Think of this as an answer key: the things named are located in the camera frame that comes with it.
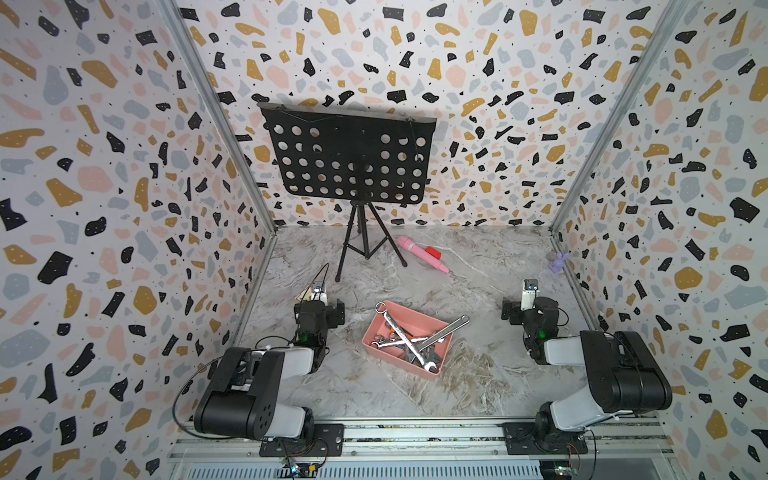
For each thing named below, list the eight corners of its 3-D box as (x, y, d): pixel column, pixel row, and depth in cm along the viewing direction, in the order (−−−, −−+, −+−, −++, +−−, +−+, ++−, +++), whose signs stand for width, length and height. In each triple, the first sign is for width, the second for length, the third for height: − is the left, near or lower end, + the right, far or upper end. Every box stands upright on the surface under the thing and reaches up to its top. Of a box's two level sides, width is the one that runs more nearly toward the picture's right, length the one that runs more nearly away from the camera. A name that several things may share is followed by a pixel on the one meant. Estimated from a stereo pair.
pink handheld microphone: (395, 246, 119) (395, 240, 116) (401, 240, 121) (401, 234, 118) (445, 276, 110) (446, 270, 107) (451, 269, 112) (452, 263, 109)
